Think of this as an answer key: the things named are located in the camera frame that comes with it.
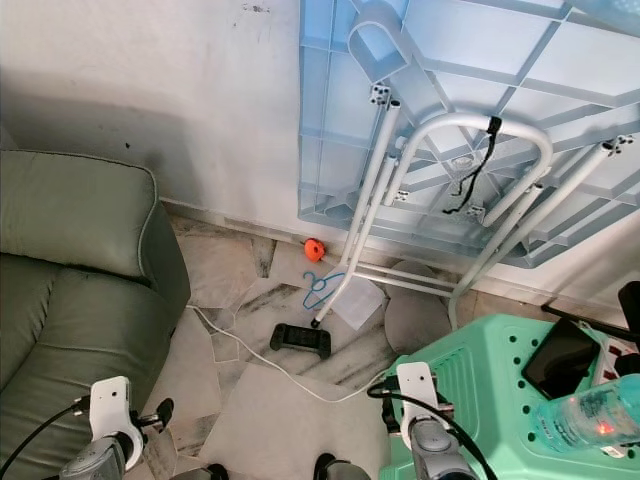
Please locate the silver robot leg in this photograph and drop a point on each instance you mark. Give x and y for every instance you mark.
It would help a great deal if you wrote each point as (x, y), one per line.
(328, 467)
(210, 473)

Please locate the mint green plastic stool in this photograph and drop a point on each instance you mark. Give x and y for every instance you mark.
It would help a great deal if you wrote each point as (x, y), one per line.
(480, 375)

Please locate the white power strip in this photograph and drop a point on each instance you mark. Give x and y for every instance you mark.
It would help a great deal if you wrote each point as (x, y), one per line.
(618, 362)

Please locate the silver right robot leg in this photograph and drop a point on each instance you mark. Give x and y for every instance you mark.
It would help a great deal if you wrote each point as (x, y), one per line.
(328, 467)

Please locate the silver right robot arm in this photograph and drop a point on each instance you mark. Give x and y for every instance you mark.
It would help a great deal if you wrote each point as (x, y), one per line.
(435, 452)

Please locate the black metal bar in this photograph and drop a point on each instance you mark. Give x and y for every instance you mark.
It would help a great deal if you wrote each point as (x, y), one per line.
(630, 312)

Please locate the clear plastic water bottle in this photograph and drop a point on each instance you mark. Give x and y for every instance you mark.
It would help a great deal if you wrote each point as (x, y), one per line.
(585, 415)

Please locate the white metal tube frame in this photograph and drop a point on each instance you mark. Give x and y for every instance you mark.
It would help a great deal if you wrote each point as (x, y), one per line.
(470, 121)

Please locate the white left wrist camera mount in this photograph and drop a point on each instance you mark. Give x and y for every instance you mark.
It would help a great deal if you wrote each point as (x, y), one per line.
(110, 405)

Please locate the silver left robot leg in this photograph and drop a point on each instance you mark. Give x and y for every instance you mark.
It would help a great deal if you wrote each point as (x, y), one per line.
(210, 473)

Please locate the blue clothes hanger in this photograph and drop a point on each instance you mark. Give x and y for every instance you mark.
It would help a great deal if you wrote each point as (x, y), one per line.
(314, 295)

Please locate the black game controller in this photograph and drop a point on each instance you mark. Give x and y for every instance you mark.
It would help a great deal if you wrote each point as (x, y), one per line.
(300, 340)

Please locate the small orange toy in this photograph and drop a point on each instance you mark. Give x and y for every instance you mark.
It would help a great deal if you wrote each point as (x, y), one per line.
(314, 248)

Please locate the black tablet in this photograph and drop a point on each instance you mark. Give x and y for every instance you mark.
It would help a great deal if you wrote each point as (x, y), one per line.
(560, 358)

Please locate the grey-green leather sofa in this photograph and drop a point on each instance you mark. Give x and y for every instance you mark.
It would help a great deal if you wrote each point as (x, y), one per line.
(80, 320)

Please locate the white translucent sheet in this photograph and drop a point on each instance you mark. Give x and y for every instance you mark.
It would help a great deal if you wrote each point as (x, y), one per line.
(362, 305)

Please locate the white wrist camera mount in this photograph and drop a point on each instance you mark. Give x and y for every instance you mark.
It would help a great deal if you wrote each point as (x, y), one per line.
(110, 405)
(416, 385)

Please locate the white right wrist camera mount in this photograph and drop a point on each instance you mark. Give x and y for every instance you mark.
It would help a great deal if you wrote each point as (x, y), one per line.
(416, 385)

